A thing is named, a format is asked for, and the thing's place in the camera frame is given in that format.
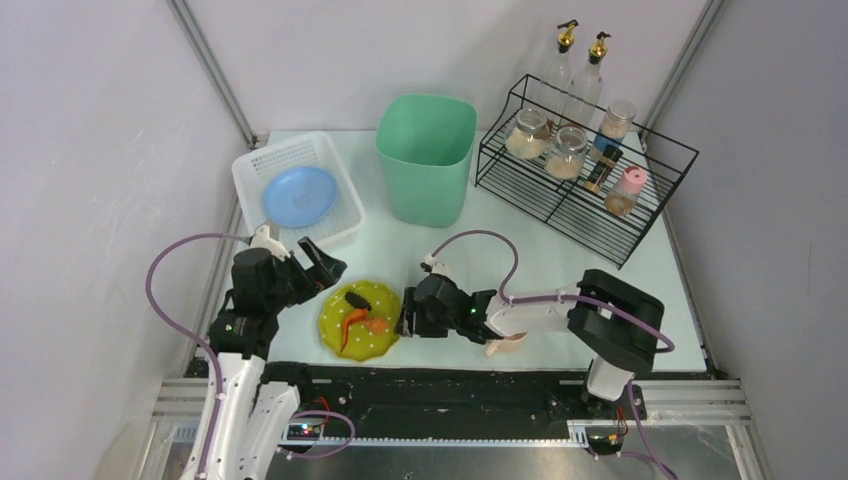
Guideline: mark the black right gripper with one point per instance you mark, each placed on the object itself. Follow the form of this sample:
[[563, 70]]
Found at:
[[411, 312]]

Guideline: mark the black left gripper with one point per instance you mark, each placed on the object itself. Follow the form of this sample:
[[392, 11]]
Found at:
[[308, 273]]

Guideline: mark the green polka dot plate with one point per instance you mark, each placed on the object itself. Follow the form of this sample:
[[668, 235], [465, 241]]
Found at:
[[362, 345]]

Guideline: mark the blue plate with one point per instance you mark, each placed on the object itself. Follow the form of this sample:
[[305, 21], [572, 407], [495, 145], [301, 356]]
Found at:
[[300, 196]]

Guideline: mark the glass jar with light powder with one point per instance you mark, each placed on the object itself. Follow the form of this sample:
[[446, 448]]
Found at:
[[528, 135]]

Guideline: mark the large glass jar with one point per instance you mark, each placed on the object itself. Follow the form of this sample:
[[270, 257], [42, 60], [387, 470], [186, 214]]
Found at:
[[567, 153]]

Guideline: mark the pink lid spice jar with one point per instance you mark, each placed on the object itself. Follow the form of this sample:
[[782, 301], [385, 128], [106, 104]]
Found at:
[[622, 198]]

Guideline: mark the small black cap spice bottle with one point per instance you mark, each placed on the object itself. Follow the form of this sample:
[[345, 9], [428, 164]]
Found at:
[[603, 168]]

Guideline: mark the glass oil bottle gold cap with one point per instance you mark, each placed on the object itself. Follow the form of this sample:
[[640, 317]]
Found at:
[[586, 86]]

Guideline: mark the spice shaker white lid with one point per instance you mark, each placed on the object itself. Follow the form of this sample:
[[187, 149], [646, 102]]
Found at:
[[615, 124]]

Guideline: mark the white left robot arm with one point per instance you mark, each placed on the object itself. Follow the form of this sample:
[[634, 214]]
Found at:
[[244, 415]]

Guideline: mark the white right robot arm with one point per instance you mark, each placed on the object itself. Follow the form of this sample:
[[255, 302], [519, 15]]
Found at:
[[617, 321]]

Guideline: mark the orange fried nugget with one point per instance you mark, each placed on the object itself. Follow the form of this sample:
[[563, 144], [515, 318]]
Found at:
[[378, 326]]

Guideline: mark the black sea cucumber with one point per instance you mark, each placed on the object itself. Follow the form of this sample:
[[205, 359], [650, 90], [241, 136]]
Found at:
[[357, 301]]

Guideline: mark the orange chicken wing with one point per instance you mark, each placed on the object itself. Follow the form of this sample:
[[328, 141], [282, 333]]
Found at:
[[352, 318]]

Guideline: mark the white perforated plastic basket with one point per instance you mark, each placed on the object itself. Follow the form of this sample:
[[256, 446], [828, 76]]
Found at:
[[253, 171]]

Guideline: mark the pink mug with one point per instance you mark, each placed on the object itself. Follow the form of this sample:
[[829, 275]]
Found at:
[[505, 345]]

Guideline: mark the green plastic bin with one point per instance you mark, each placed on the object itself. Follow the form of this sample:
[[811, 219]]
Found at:
[[425, 143]]

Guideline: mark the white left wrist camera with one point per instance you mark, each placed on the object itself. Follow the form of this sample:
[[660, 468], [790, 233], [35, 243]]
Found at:
[[265, 237]]

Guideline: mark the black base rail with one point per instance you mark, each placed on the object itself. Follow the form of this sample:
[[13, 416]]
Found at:
[[453, 405]]

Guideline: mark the black wire rack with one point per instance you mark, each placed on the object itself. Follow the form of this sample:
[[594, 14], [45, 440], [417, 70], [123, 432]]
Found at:
[[567, 205]]

